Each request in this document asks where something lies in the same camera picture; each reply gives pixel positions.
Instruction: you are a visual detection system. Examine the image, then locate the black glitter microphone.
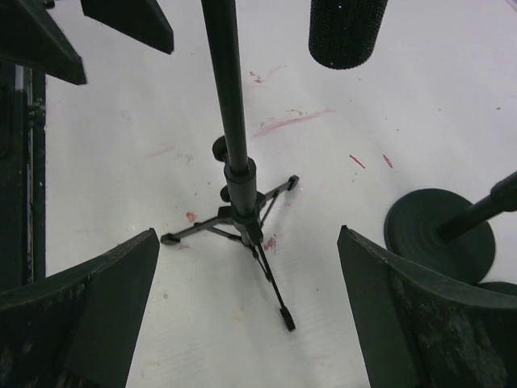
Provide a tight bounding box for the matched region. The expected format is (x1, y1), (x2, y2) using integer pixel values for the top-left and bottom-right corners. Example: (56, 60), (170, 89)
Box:
(309, 0), (388, 70)

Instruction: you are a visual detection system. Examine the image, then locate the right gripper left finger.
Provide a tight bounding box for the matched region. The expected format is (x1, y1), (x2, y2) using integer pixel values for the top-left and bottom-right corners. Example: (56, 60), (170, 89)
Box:
(1, 228), (160, 387)

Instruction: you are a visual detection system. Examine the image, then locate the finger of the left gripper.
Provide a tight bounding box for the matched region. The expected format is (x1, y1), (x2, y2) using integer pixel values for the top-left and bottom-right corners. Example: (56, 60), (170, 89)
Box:
(81, 0), (174, 54)
(1, 0), (86, 85)

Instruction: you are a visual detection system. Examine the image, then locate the black front mounting rail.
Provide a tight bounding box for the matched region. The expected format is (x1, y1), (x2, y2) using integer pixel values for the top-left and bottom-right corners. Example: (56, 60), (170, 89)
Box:
(1, 62), (46, 292)

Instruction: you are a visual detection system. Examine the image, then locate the right round-base mic stand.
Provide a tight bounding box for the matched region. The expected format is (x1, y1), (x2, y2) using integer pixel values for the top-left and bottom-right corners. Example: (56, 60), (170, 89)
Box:
(478, 281), (517, 297)

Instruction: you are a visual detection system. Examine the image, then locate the round-base mic stand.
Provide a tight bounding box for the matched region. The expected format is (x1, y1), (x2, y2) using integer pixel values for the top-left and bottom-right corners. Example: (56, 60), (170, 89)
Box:
(478, 281), (517, 297)
(384, 173), (516, 285)

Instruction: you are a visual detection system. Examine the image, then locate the black tripod mic stand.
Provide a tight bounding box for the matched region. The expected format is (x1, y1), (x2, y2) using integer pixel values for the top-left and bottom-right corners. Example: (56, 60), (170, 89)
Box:
(160, 0), (299, 331)

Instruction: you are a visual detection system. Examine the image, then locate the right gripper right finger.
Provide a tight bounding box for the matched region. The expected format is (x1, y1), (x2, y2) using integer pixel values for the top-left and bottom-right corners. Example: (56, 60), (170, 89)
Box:
(337, 226), (516, 387)

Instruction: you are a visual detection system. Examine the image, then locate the middle round-base mic stand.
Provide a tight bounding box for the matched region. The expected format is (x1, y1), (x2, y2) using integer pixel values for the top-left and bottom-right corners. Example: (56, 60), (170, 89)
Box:
(384, 173), (516, 285)

